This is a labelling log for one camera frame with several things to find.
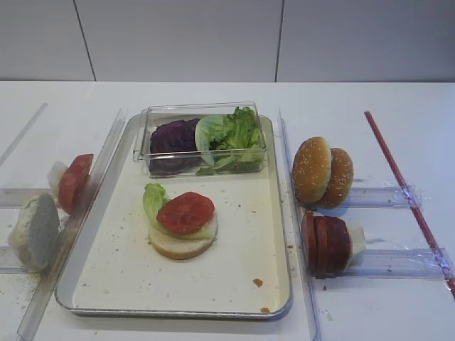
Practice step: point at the green lettuce in box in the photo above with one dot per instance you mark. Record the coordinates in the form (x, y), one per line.
(229, 143)

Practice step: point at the tomato slice on bread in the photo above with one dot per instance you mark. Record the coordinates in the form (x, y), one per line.
(187, 213)

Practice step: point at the lettuce leaf on bread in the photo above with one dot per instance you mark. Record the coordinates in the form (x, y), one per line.
(154, 198)

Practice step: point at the bottom bread slice on tray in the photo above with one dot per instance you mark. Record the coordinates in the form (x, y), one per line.
(181, 249)

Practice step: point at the standing meat patty stack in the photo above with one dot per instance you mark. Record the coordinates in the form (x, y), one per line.
(329, 245)

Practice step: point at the standing tomato slices left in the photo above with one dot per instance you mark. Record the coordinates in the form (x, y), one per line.
(73, 181)

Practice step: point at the standing bread slice left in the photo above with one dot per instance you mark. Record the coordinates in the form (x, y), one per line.
(35, 233)

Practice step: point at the purple cabbage leaf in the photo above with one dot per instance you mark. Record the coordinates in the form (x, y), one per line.
(173, 137)

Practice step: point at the clear plastic vegetable box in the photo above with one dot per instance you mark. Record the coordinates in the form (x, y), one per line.
(155, 116)

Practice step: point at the metal baking tray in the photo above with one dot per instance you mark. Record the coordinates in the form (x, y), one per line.
(113, 270)

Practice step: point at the front sesame bun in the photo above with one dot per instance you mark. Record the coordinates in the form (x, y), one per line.
(311, 170)

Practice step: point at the sesame bun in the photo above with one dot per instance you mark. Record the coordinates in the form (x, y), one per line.
(311, 170)
(341, 180)

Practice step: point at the rear sesame bun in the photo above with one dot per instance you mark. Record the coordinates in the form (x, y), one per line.
(341, 180)

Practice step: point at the clear track upper right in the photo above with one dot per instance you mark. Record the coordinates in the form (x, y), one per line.
(385, 197)

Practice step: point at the clear track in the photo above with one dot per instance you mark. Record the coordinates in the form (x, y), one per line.
(385, 197)
(10, 262)
(16, 197)
(402, 263)

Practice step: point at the clear track lower right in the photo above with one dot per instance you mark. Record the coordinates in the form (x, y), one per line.
(402, 263)

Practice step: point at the clear track upper left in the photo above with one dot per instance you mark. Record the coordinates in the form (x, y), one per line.
(16, 197)

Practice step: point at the red plastic strip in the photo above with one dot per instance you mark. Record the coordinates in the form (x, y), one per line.
(426, 231)

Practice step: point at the clear track lower left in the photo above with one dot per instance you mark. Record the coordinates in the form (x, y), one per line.
(10, 262)

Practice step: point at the clear rail left of tray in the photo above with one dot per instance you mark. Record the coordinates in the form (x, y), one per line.
(49, 277)

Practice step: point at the clear rail of tray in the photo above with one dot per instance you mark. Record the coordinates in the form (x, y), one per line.
(296, 217)
(49, 277)

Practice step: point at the clear rail right of tray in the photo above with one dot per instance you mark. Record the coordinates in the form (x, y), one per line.
(296, 217)

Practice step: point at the clear far left rail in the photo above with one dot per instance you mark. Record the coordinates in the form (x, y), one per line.
(15, 142)

